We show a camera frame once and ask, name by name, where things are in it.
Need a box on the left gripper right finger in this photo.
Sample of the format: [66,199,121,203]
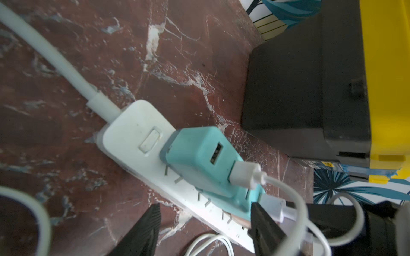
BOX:
[248,203,287,256]

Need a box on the yellow black toolbox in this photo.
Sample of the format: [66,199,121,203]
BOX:
[241,1,410,184]

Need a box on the white power strip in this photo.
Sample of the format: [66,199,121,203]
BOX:
[87,100,254,252]

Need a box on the white power strip cord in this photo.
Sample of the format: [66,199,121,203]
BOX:
[0,3,122,124]

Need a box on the teal charger plug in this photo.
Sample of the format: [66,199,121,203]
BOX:
[160,127,265,221]

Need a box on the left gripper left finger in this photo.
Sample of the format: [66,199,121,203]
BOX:
[108,204,161,256]

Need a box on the white usb charging cable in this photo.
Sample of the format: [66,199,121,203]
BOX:
[184,159,366,256]

